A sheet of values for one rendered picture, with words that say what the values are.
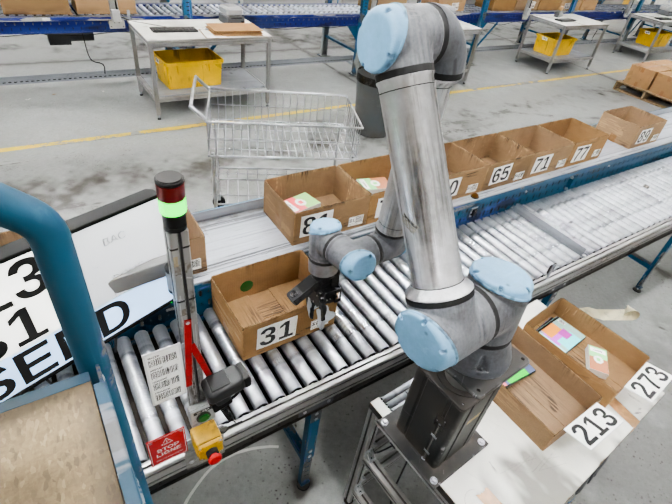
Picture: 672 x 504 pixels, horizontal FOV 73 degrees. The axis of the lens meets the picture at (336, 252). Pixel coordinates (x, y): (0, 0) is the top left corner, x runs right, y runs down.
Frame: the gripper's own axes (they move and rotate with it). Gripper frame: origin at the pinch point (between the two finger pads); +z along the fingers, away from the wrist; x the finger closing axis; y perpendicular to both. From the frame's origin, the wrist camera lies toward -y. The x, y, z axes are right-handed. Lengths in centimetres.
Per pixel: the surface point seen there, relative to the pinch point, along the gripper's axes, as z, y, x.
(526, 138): -5, 209, 79
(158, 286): -33, -45, -2
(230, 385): -7.3, -35.1, -16.6
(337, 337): 23.6, 17.2, 9.9
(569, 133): -3, 254, 76
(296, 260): 8.1, 17.4, 43.5
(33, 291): -46, -68, -10
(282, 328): 13.1, -4.1, 14.8
